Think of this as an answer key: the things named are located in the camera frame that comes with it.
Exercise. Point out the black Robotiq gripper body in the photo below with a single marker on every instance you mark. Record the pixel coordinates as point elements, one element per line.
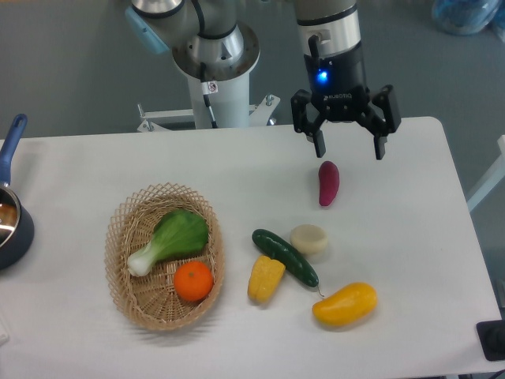
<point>338,80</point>

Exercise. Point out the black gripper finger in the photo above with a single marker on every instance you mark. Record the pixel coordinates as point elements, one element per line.
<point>380,116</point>
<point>311,129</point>

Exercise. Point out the yellow mango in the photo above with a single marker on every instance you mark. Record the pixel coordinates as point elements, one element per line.
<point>349,304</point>

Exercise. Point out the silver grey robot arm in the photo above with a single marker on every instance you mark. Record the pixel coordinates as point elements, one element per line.
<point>216,53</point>

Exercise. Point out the purple sweet potato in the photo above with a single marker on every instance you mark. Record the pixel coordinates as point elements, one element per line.
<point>329,182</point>

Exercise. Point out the cream round cake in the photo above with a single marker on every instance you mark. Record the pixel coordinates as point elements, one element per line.
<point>309,239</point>

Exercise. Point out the blue plastic bag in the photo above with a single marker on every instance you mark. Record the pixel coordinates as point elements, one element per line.
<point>464,18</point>

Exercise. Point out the dark green cucumber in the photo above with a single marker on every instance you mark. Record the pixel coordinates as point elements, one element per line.
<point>277,248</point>

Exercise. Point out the yellow bell pepper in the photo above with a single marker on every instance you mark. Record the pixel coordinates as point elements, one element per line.
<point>265,277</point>

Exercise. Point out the green bok choy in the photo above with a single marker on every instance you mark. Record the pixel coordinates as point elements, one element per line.
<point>177,235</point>

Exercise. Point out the woven wicker basket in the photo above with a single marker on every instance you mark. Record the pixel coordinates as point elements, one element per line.
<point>150,301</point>

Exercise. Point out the orange tangerine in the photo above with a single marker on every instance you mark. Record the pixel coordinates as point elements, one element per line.
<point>193,281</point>

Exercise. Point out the black device at edge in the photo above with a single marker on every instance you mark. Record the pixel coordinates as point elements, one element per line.
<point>491,336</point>

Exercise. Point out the blue saucepan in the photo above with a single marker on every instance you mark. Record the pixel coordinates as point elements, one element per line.
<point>17,226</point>

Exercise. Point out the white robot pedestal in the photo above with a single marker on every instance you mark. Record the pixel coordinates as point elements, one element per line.
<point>214,104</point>

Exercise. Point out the white frame at right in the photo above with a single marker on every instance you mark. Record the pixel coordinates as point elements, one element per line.
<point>488,181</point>

